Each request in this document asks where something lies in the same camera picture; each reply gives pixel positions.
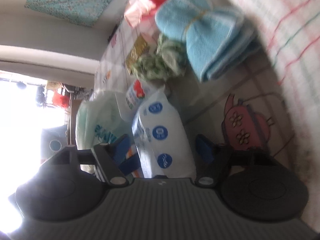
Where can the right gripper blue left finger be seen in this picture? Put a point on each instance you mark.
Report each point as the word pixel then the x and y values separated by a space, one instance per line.
pixel 110 160

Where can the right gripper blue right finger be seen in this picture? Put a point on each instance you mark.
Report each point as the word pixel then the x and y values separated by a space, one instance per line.
pixel 218 159

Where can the orange striped towel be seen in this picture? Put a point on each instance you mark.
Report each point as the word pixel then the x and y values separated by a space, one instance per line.
pixel 133 166

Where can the blue white tissue pack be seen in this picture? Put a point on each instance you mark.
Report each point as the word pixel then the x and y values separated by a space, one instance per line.
pixel 161 141

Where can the green floral scrunchie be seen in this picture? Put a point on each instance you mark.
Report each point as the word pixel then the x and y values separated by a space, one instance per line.
pixel 168 61

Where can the light blue towel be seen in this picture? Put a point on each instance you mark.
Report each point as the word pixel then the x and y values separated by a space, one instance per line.
pixel 216 38

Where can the white plastic bag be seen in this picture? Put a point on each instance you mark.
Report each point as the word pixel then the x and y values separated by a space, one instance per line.
pixel 99 121

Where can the gold tissue pack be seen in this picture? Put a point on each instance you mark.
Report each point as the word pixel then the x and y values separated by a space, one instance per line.
pixel 140 47

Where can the red wet wipes pack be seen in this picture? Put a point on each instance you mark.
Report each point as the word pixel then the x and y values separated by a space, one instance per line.
pixel 150 2

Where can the white checked quilt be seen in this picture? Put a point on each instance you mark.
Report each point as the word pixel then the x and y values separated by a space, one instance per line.
pixel 289 33

